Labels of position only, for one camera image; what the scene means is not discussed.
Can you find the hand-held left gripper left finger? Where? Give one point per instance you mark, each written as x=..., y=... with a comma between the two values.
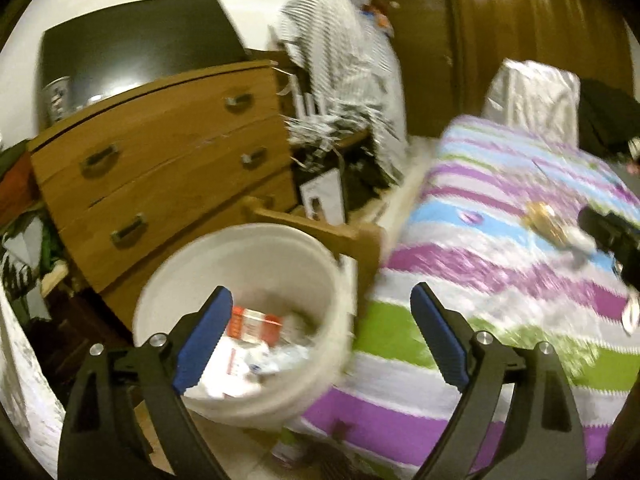
x=205, y=345

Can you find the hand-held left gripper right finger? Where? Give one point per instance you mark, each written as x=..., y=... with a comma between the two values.
x=440, y=340

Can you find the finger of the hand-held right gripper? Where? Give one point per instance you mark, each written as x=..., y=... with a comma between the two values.
x=597, y=227

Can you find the white tissue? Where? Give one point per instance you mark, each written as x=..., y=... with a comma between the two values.
x=235, y=365

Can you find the red and white box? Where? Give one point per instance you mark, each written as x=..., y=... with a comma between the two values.
x=252, y=325

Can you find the gold foil wrapper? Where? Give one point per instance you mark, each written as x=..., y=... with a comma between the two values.
x=542, y=220

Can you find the white plastic bucket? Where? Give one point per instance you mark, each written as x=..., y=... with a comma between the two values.
x=240, y=260

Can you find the purple floral striped bedsheet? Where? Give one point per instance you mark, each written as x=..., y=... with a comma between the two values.
x=500, y=270

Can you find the black clothing pile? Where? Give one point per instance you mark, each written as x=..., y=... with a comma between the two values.
x=610, y=115

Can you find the silver plastic bag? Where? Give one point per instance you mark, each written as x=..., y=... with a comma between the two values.
x=535, y=100

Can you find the large white plastic bag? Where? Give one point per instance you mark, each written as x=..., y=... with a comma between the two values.
x=25, y=385

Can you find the white and black carton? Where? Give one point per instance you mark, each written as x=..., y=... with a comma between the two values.
x=322, y=195

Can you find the wooden chest of drawers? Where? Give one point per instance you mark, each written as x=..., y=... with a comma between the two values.
x=165, y=160

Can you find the dark wooden wardrobe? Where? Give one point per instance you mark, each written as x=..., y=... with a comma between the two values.
x=540, y=15

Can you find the mixed clothes pile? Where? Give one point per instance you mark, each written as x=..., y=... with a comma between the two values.
x=25, y=210

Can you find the brown wooden door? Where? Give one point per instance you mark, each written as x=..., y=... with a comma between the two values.
x=415, y=50

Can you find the printed white cup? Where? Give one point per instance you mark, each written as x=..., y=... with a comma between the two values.
x=56, y=100

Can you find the grey striped cloth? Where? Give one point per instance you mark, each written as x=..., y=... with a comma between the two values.
x=345, y=60

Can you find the colourful hanging items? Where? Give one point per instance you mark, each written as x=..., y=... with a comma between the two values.
x=380, y=15

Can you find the black flat screen television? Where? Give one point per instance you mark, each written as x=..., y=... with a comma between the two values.
x=135, y=45

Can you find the wooden bed frame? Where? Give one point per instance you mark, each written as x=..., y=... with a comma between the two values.
x=330, y=235

